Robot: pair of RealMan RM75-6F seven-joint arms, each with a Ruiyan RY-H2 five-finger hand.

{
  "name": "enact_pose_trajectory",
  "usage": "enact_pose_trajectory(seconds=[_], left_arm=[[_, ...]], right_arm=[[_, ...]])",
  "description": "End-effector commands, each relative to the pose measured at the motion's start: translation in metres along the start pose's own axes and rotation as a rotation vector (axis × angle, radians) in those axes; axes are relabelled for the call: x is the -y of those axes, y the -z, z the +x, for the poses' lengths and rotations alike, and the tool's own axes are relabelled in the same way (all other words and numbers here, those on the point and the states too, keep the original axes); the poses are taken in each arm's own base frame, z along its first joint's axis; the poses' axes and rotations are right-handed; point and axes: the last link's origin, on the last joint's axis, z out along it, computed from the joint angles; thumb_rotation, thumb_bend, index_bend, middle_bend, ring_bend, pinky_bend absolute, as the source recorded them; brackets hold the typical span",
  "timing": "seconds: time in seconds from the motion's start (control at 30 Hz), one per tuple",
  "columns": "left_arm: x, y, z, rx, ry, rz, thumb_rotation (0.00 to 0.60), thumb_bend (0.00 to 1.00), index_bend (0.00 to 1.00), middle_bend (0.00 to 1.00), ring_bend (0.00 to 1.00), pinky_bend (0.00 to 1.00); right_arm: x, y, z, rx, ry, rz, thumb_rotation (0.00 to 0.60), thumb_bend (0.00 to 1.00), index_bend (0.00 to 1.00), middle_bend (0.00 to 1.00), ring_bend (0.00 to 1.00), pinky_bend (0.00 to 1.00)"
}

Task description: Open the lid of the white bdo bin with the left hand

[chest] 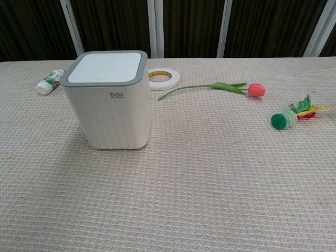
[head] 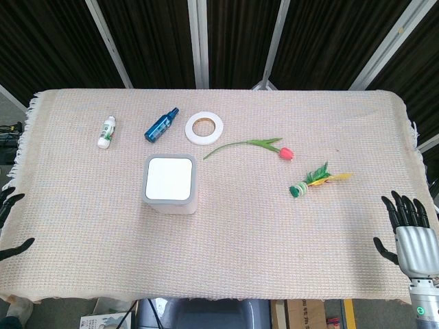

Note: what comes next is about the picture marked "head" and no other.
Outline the white metal frame bar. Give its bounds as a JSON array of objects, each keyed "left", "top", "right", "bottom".
[
  {"left": 84, "top": 0, "right": 134, "bottom": 89},
  {"left": 187, "top": 0, "right": 210, "bottom": 89},
  {"left": 252, "top": 0, "right": 292, "bottom": 91},
  {"left": 348, "top": 0, "right": 432, "bottom": 91}
]

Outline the white printed box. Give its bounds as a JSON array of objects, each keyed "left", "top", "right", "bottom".
[{"left": 80, "top": 297, "right": 133, "bottom": 329}]

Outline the blue spray bottle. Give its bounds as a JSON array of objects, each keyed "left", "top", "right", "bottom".
[{"left": 143, "top": 107, "right": 180, "bottom": 143}]

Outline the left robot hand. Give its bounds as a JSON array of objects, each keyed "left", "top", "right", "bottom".
[{"left": 0, "top": 186, "right": 36, "bottom": 264}]

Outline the green yellow feather shuttlecock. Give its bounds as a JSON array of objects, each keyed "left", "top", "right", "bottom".
[{"left": 289, "top": 161, "right": 353, "bottom": 199}]

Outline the white small trash bin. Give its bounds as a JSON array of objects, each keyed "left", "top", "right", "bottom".
[{"left": 141, "top": 153, "right": 199, "bottom": 215}]

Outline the black curtain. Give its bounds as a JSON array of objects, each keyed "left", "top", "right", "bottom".
[{"left": 0, "top": 0, "right": 439, "bottom": 145}]

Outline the artificial red tulip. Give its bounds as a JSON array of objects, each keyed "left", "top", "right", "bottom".
[{"left": 202, "top": 137, "right": 296, "bottom": 161}]

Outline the small white bottle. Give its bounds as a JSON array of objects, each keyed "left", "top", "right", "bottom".
[{"left": 97, "top": 115, "right": 117, "bottom": 149}]

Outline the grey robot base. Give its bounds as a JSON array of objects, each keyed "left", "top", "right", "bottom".
[{"left": 136, "top": 297, "right": 272, "bottom": 329}]

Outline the white tape roll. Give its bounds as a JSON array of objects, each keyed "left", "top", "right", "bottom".
[{"left": 185, "top": 110, "right": 224, "bottom": 147}]

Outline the beige woven tablecloth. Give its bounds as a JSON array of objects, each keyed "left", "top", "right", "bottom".
[{"left": 0, "top": 88, "right": 439, "bottom": 304}]

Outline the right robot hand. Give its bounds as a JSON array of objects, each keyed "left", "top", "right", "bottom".
[{"left": 372, "top": 190, "right": 439, "bottom": 281}]

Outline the brown cardboard box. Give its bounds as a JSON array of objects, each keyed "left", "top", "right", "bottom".
[{"left": 271, "top": 298, "right": 327, "bottom": 329}]

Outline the black cable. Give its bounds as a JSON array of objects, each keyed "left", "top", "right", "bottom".
[{"left": 115, "top": 298, "right": 138, "bottom": 329}]

